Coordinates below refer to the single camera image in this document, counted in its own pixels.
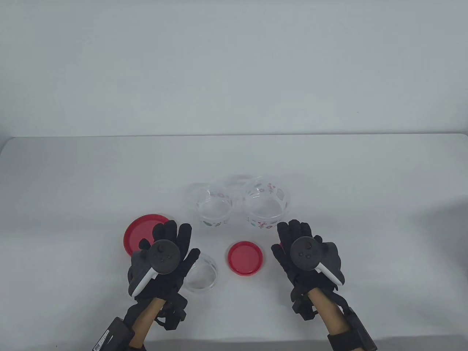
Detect person's left hand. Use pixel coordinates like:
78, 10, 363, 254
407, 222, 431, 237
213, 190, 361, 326
128, 220, 201, 302

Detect person's right hand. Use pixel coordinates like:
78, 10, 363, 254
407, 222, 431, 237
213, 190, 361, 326
271, 219, 344, 293

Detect medium red container lid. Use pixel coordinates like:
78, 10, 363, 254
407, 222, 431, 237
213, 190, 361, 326
227, 241, 264, 275

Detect large red container lid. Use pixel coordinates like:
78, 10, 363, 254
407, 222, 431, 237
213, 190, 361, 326
123, 214, 172, 261

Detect medium clear food storage container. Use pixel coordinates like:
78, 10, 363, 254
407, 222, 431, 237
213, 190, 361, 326
193, 184, 234, 229

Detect small clear food storage container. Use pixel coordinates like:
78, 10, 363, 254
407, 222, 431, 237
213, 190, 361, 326
183, 252, 219, 293

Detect large clear food storage container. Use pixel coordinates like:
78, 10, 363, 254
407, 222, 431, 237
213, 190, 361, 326
241, 177, 292, 231

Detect black and white controller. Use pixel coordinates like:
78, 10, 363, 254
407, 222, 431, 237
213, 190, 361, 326
291, 236, 345, 286
130, 239, 181, 297

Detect black wrist pack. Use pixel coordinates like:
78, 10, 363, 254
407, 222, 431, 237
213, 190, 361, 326
96, 317, 136, 351
327, 307, 377, 351

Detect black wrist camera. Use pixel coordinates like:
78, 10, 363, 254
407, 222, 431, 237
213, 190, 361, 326
157, 296, 189, 331
291, 285, 318, 314

